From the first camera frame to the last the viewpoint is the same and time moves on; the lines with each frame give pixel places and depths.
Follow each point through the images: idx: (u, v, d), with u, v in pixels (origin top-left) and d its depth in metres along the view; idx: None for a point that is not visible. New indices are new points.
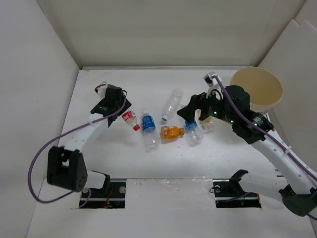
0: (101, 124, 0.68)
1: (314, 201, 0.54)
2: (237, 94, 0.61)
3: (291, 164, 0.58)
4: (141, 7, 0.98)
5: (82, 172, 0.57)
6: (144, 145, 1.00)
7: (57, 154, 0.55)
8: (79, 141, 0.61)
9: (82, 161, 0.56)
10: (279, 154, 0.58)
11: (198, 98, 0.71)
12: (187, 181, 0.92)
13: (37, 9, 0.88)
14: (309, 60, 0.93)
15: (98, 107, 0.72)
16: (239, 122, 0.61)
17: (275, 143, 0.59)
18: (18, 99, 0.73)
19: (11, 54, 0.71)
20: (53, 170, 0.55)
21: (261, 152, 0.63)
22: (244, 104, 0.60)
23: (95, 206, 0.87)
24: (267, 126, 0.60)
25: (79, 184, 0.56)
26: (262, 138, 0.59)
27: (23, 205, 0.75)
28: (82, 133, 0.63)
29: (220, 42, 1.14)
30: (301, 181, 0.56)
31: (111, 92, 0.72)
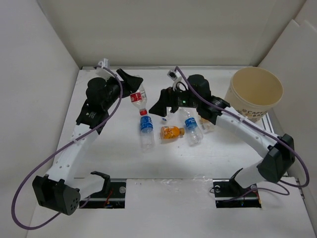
0: (87, 139, 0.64)
1: (277, 158, 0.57)
2: (196, 81, 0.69)
3: (248, 130, 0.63)
4: (140, 7, 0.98)
5: (74, 195, 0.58)
6: (143, 145, 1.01)
7: (42, 187, 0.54)
8: (63, 167, 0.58)
9: (69, 192, 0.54)
10: (236, 123, 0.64)
11: (167, 92, 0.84)
12: (187, 181, 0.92)
13: (36, 9, 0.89)
14: (309, 59, 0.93)
15: (85, 114, 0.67)
16: (202, 106, 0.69)
17: (230, 115, 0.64)
18: (18, 99, 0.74)
19: (11, 56, 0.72)
20: (42, 198, 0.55)
21: (224, 127, 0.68)
22: (205, 90, 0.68)
23: (95, 206, 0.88)
24: (225, 104, 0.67)
25: (71, 207, 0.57)
26: (220, 114, 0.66)
27: (23, 204, 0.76)
28: (67, 155, 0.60)
29: (220, 42, 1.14)
30: (260, 142, 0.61)
31: (94, 96, 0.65)
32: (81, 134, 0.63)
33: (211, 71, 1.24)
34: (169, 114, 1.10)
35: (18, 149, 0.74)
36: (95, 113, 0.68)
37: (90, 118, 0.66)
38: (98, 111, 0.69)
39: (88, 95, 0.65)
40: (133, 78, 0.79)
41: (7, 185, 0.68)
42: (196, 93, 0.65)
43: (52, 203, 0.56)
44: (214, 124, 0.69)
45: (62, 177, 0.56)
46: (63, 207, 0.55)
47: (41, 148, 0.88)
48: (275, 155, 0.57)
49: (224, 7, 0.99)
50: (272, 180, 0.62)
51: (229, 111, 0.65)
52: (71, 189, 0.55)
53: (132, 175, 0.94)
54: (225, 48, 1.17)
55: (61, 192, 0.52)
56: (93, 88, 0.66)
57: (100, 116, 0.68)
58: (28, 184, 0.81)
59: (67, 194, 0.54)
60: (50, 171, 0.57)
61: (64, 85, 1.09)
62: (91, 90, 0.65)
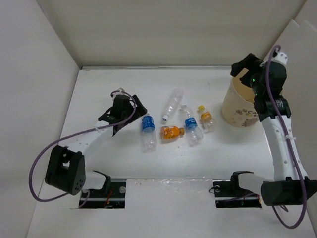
0: (106, 131, 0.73)
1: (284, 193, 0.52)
2: (277, 69, 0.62)
3: (285, 150, 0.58)
4: (140, 7, 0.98)
5: (80, 176, 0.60)
6: (141, 146, 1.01)
7: (59, 154, 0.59)
8: (82, 144, 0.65)
9: (81, 165, 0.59)
10: (279, 136, 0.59)
11: (253, 59, 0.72)
12: (187, 181, 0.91)
13: (37, 10, 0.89)
14: (309, 59, 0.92)
15: (106, 115, 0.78)
16: (262, 96, 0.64)
17: (281, 125, 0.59)
18: (19, 99, 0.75)
19: (12, 56, 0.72)
20: (52, 169, 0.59)
21: (266, 132, 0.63)
22: (277, 83, 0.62)
23: (95, 206, 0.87)
24: (284, 112, 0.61)
25: (75, 187, 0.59)
26: (273, 117, 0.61)
27: (22, 204, 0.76)
28: (87, 137, 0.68)
29: (221, 42, 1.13)
30: (284, 167, 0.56)
31: (119, 103, 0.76)
32: (102, 125, 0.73)
33: (211, 71, 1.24)
34: (169, 113, 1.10)
35: (18, 149, 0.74)
36: (115, 117, 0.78)
37: (110, 119, 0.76)
38: (117, 116, 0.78)
39: (114, 101, 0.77)
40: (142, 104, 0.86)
41: (7, 185, 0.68)
42: (267, 77, 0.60)
43: (58, 179, 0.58)
44: (260, 120, 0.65)
45: (79, 149, 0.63)
46: (70, 183, 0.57)
47: (41, 148, 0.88)
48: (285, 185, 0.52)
49: (224, 8, 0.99)
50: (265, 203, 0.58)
51: (282, 121, 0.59)
52: (82, 165, 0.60)
53: (132, 175, 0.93)
54: (226, 48, 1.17)
55: (76, 160, 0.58)
56: (121, 97, 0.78)
57: (118, 120, 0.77)
58: (29, 184, 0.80)
59: (79, 167, 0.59)
60: (70, 145, 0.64)
61: (64, 85, 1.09)
62: (118, 98, 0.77)
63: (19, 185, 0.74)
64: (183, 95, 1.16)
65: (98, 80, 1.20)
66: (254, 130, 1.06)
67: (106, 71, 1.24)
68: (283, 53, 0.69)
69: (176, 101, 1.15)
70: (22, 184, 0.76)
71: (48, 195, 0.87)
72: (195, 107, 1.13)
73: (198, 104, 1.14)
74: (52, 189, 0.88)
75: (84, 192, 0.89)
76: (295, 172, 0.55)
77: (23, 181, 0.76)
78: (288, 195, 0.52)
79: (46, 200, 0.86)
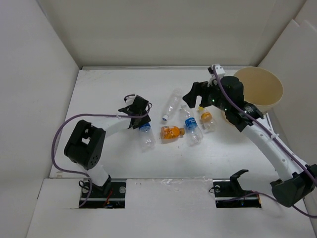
0: (124, 121, 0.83)
1: (297, 188, 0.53)
2: (231, 82, 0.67)
3: (277, 149, 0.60)
4: (140, 7, 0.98)
5: (97, 152, 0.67)
6: (141, 145, 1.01)
7: (82, 129, 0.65)
8: (105, 124, 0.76)
9: (100, 142, 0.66)
10: (265, 139, 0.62)
11: (200, 84, 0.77)
12: (187, 181, 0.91)
13: (37, 10, 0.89)
14: (309, 60, 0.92)
15: (127, 110, 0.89)
16: (232, 110, 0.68)
17: (261, 128, 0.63)
18: (19, 100, 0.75)
19: (11, 56, 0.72)
20: (74, 139, 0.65)
21: (252, 139, 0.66)
22: (238, 93, 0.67)
23: (95, 206, 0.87)
24: (257, 114, 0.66)
25: (91, 161, 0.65)
26: (250, 124, 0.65)
27: (22, 204, 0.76)
28: (110, 120, 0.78)
29: (221, 42, 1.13)
30: (284, 165, 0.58)
31: (139, 101, 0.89)
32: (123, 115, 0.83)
33: None
34: (169, 113, 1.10)
35: (18, 150, 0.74)
36: (132, 113, 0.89)
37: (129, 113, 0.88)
38: (134, 112, 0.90)
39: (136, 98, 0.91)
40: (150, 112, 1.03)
41: (7, 186, 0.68)
42: (227, 96, 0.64)
43: (77, 150, 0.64)
44: (240, 131, 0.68)
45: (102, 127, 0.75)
46: (87, 156, 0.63)
47: (41, 149, 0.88)
48: (297, 184, 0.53)
49: (224, 7, 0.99)
50: (284, 204, 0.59)
51: (260, 124, 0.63)
52: (101, 142, 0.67)
53: (132, 175, 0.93)
54: (226, 48, 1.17)
55: (97, 137, 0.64)
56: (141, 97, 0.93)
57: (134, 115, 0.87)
58: (29, 184, 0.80)
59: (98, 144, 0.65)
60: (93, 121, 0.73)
61: (64, 85, 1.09)
62: (139, 98, 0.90)
63: (18, 185, 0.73)
64: (183, 95, 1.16)
65: (98, 80, 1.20)
66: None
67: (106, 70, 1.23)
68: (217, 65, 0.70)
69: (176, 100, 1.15)
70: (22, 185, 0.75)
71: (48, 196, 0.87)
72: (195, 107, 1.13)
73: (198, 104, 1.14)
74: (51, 190, 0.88)
75: (84, 192, 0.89)
76: (296, 164, 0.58)
77: (23, 181, 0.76)
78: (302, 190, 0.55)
79: (46, 200, 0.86)
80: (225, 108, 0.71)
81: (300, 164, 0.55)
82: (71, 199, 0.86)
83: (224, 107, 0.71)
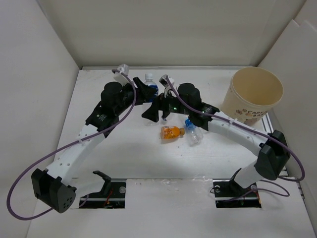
0: (94, 139, 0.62)
1: (269, 155, 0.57)
2: (186, 89, 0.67)
3: (239, 131, 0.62)
4: (140, 7, 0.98)
5: (69, 195, 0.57)
6: (141, 145, 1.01)
7: (39, 180, 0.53)
8: (63, 165, 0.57)
9: (63, 191, 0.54)
10: (226, 127, 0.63)
11: (158, 98, 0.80)
12: (187, 181, 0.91)
13: (37, 10, 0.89)
14: (309, 59, 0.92)
15: (95, 115, 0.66)
16: (194, 115, 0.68)
17: (220, 119, 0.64)
18: (18, 99, 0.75)
19: (11, 56, 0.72)
20: (37, 190, 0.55)
21: (217, 132, 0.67)
22: (196, 99, 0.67)
23: (95, 206, 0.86)
24: (214, 110, 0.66)
25: (64, 205, 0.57)
26: (210, 119, 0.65)
27: (22, 204, 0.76)
28: (69, 153, 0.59)
29: (221, 41, 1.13)
30: (251, 142, 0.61)
31: (107, 99, 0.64)
32: (87, 134, 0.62)
33: (211, 71, 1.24)
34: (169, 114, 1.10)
35: (18, 150, 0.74)
36: (106, 115, 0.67)
37: (100, 120, 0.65)
38: (109, 114, 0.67)
39: (104, 95, 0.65)
40: (148, 89, 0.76)
41: (7, 185, 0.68)
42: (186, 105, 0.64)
43: (45, 200, 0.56)
44: (207, 130, 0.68)
45: (59, 174, 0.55)
46: (56, 205, 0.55)
47: (41, 149, 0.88)
48: (267, 152, 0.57)
49: (224, 7, 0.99)
50: (271, 178, 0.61)
51: (218, 115, 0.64)
52: (66, 190, 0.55)
53: (132, 175, 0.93)
54: (225, 48, 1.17)
55: (55, 191, 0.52)
56: (108, 91, 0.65)
57: (110, 120, 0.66)
58: (29, 184, 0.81)
59: (61, 194, 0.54)
60: (50, 167, 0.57)
61: (64, 85, 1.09)
62: (105, 93, 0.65)
63: (19, 185, 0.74)
64: None
65: (98, 80, 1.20)
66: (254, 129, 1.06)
67: (106, 71, 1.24)
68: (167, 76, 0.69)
69: None
70: (22, 185, 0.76)
71: None
72: None
73: None
74: None
75: None
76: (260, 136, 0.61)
77: (23, 181, 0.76)
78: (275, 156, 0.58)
79: None
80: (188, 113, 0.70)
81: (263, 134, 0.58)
82: None
83: (187, 112, 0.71)
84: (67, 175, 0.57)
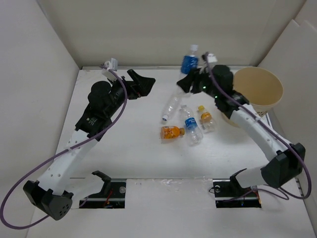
0: (85, 145, 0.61)
1: (282, 165, 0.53)
2: (221, 71, 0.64)
3: (262, 131, 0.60)
4: (140, 7, 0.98)
5: (63, 203, 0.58)
6: (141, 145, 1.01)
7: (32, 193, 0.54)
8: (53, 177, 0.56)
9: (57, 201, 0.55)
10: (250, 122, 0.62)
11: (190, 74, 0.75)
12: (187, 181, 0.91)
13: (37, 10, 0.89)
14: (309, 59, 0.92)
15: (86, 120, 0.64)
16: (221, 98, 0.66)
17: (246, 112, 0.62)
18: (18, 99, 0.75)
19: (11, 56, 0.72)
20: (32, 202, 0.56)
21: (239, 124, 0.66)
22: (227, 83, 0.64)
23: (96, 206, 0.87)
24: (243, 101, 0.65)
25: (60, 213, 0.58)
26: (237, 109, 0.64)
27: (22, 205, 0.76)
28: (59, 164, 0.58)
29: (221, 41, 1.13)
30: (270, 145, 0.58)
31: (95, 103, 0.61)
32: (77, 142, 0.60)
33: None
34: (169, 113, 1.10)
35: (18, 150, 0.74)
36: (96, 119, 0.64)
37: (90, 125, 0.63)
38: (100, 117, 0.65)
39: (90, 100, 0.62)
40: (146, 82, 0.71)
41: (7, 186, 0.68)
42: (217, 86, 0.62)
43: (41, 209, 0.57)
44: (230, 118, 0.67)
45: (50, 186, 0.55)
46: (51, 214, 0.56)
47: (41, 149, 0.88)
48: (281, 160, 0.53)
49: (224, 7, 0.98)
50: (274, 187, 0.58)
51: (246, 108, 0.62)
52: (59, 199, 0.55)
53: (132, 175, 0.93)
54: (247, 42, 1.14)
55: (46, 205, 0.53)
56: (95, 92, 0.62)
57: (101, 123, 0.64)
58: None
59: (54, 205, 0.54)
60: (41, 179, 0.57)
61: (64, 85, 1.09)
62: (92, 97, 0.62)
63: (18, 185, 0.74)
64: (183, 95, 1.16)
65: (98, 80, 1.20)
66: None
67: None
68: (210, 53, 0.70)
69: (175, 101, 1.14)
70: (22, 185, 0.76)
71: None
72: (195, 108, 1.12)
73: (198, 103, 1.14)
74: None
75: None
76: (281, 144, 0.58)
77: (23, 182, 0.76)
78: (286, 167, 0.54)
79: None
80: (215, 96, 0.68)
81: (283, 141, 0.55)
82: None
83: (213, 94, 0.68)
84: (58, 186, 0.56)
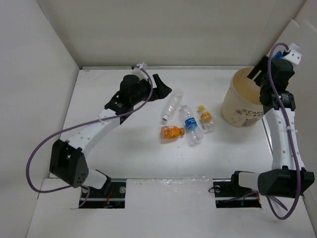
0: (111, 122, 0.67)
1: (278, 179, 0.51)
2: (283, 63, 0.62)
3: (285, 141, 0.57)
4: (140, 7, 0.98)
5: (83, 170, 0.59)
6: (141, 145, 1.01)
7: (61, 148, 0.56)
8: (83, 138, 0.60)
9: (82, 161, 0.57)
10: (280, 127, 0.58)
11: None
12: (187, 181, 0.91)
13: (37, 10, 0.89)
14: (310, 59, 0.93)
15: (114, 103, 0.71)
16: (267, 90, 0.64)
17: (283, 117, 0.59)
18: (18, 99, 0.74)
19: (11, 55, 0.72)
20: (55, 161, 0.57)
21: (268, 124, 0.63)
22: (282, 76, 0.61)
23: (95, 206, 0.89)
24: (289, 105, 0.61)
25: (77, 181, 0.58)
26: (277, 108, 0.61)
27: (22, 204, 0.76)
28: (90, 129, 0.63)
29: (221, 41, 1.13)
30: (282, 156, 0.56)
31: (126, 89, 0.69)
32: (107, 116, 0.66)
33: (211, 71, 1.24)
34: (169, 113, 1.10)
35: (18, 150, 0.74)
36: (123, 104, 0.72)
37: (118, 107, 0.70)
38: (126, 103, 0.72)
39: (121, 86, 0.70)
40: (165, 88, 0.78)
41: (6, 185, 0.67)
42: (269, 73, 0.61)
43: (61, 171, 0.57)
44: (265, 113, 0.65)
45: (80, 146, 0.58)
46: (72, 176, 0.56)
47: (41, 149, 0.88)
48: (280, 175, 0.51)
49: (225, 7, 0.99)
50: (262, 192, 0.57)
51: (285, 112, 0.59)
52: (83, 162, 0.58)
53: (132, 175, 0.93)
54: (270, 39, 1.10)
55: (76, 159, 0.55)
56: (127, 82, 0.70)
57: (126, 108, 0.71)
58: (29, 184, 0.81)
59: (79, 164, 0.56)
60: (71, 139, 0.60)
61: (64, 85, 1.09)
62: (124, 83, 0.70)
63: (18, 185, 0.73)
64: (183, 95, 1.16)
65: (98, 80, 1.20)
66: (254, 130, 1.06)
67: (106, 71, 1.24)
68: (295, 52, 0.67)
69: (176, 101, 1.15)
70: (22, 185, 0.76)
71: (48, 196, 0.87)
72: (195, 108, 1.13)
73: (198, 104, 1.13)
74: (51, 190, 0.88)
75: (84, 192, 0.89)
76: (293, 162, 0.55)
77: (22, 181, 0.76)
78: (283, 185, 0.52)
79: (46, 200, 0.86)
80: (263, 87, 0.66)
81: (295, 160, 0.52)
82: (71, 200, 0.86)
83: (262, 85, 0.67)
84: (86, 148, 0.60)
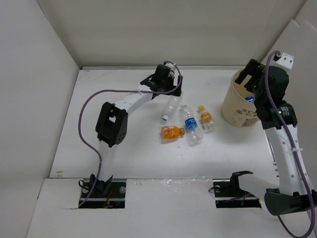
0: (146, 96, 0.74)
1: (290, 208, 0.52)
2: (277, 74, 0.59)
3: (292, 164, 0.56)
4: (140, 8, 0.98)
5: (123, 130, 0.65)
6: (141, 145, 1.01)
7: (108, 109, 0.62)
8: (126, 103, 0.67)
9: (126, 121, 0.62)
10: (285, 148, 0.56)
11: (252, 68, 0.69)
12: (187, 181, 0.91)
13: (37, 11, 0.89)
14: (310, 59, 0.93)
15: (147, 81, 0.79)
16: (264, 103, 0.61)
17: (287, 136, 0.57)
18: (18, 99, 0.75)
19: (11, 55, 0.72)
20: (102, 119, 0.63)
21: (270, 142, 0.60)
22: (278, 88, 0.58)
23: (96, 205, 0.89)
24: (290, 120, 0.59)
25: (118, 139, 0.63)
26: (278, 127, 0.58)
27: (22, 204, 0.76)
28: (131, 98, 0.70)
29: (221, 41, 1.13)
30: (290, 181, 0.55)
31: (161, 71, 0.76)
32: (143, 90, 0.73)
33: (211, 71, 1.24)
34: (169, 114, 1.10)
35: (17, 150, 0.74)
36: (155, 83, 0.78)
37: (151, 85, 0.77)
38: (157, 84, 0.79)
39: (158, 67, 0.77)
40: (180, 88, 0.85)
41: (7, 185, 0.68)
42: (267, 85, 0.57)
43: (106, 129, 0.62)
44: (263, 129, 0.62)
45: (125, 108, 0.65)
46: (116, 132, 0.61)
47: (41, 149, 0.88)
48: (292, 202, 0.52)
49: (224, 8, 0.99)
50: (271, 212, 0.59)
51: (288, 132, 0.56)
52: (126, 121, 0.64)
53: (132, 175, 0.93)
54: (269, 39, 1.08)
55: (122, 117, 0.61)
56: (163, 65, 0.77)
57: (158, 87, 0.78)
58: (29, 184, 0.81)
59: (124, 123, 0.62)
60: (116, 103, 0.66)
61: (64, 85, 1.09)
62: (161, 66, 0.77)
63: (18, 184, 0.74)
64: (183, 95, 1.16)
65: (98, 80, 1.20)
66: (254, 130, 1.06)
67: (106, 71, 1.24)
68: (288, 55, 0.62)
69: (175, 101, 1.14)
70: (22, 184, 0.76)
71: (48, 196, 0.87)
72: (195, 108, 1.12)
73: (198, 104, 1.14)
74: (51, 191, 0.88)
75: (84, 192, 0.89)
76: (303, 185, 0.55)
77: (22, 181, 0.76)
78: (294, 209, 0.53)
79: (46, 200, 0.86)
80: (258, 98, 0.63)
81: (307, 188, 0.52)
82: (71, 200, 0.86)
83: (257, 95, 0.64)
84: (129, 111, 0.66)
